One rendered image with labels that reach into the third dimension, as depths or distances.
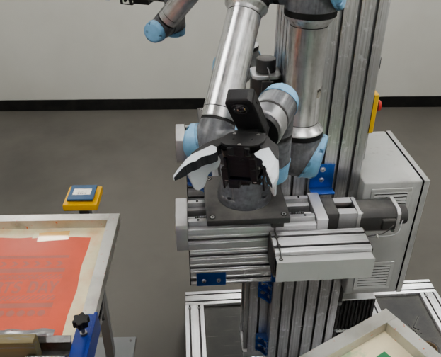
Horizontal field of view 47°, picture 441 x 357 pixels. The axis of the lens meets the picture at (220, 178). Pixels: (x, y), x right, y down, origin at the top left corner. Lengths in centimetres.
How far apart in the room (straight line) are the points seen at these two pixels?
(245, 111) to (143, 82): 415
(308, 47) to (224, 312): 164
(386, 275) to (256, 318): 53
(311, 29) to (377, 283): 102
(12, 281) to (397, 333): 114
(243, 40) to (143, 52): 375
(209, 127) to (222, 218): 38
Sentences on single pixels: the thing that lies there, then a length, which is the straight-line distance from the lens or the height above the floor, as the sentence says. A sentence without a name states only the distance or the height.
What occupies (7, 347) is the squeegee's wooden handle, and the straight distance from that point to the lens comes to 141.
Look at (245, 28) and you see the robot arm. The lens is 109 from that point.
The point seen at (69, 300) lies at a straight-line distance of 160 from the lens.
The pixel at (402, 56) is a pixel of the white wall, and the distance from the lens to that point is 512.
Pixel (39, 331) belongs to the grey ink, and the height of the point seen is 96.
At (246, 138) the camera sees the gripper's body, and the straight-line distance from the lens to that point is 80.
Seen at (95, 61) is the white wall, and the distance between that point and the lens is 491.
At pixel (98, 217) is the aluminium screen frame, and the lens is 184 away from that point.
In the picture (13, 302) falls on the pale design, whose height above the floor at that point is 96.
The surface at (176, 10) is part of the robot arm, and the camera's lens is 176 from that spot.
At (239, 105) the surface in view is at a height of 174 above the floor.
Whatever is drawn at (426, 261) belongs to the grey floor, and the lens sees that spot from 334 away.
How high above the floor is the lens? 206
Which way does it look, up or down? 32 degrees down
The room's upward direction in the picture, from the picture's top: straight up
